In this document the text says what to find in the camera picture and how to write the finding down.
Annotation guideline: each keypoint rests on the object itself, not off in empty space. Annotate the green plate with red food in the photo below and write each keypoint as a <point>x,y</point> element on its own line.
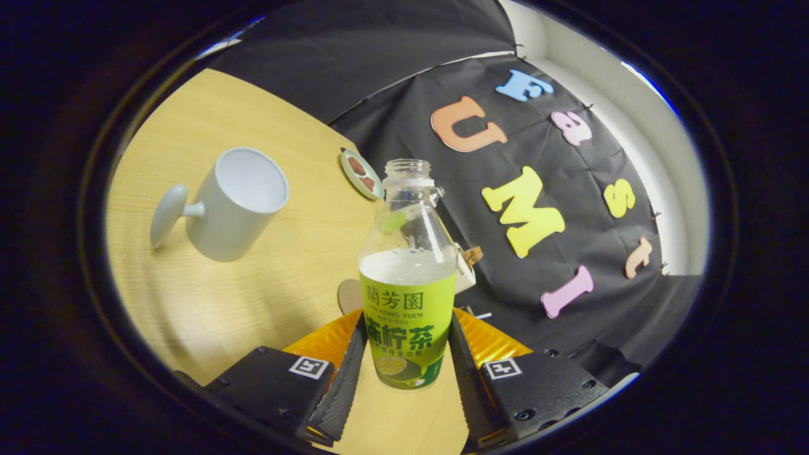
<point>361,174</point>

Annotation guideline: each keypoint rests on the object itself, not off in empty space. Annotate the black backdrop cloth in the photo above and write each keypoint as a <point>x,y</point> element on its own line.
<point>411,38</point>

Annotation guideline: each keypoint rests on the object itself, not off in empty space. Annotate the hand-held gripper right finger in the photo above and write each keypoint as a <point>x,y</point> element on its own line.
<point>468,379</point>

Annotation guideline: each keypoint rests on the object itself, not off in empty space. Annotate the clear juice bottle green label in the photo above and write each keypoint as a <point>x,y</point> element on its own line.
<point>407,297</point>

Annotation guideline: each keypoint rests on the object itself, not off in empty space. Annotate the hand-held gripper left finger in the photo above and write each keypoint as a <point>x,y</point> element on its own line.
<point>344,385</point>

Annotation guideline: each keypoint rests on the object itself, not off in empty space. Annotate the pale blue cup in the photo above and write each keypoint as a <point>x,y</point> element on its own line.
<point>234,208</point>

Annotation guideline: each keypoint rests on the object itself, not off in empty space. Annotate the white toaster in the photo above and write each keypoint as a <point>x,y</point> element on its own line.
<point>464,275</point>

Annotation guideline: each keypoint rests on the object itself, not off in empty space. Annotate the wooden table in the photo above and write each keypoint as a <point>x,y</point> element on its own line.
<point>189,303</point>

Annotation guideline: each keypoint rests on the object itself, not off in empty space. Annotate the round brown coaster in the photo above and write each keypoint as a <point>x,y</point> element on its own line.
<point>349,296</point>

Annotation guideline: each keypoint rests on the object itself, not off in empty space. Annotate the brown bread slice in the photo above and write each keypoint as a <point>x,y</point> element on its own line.
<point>473,255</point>

